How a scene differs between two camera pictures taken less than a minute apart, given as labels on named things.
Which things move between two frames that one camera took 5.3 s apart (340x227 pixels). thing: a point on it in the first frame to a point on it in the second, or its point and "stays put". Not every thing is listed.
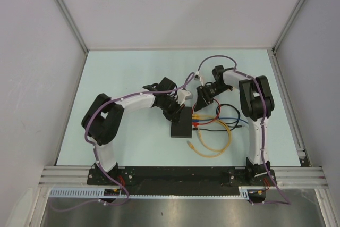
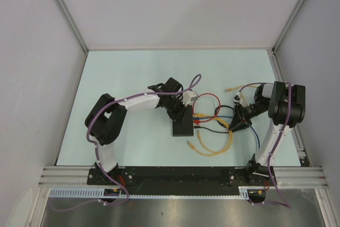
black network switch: (183, 128) stays put
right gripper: (203, 98) to (237, 123)
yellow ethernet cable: (227, 143) stays put
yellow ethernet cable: (220, 153) stays put
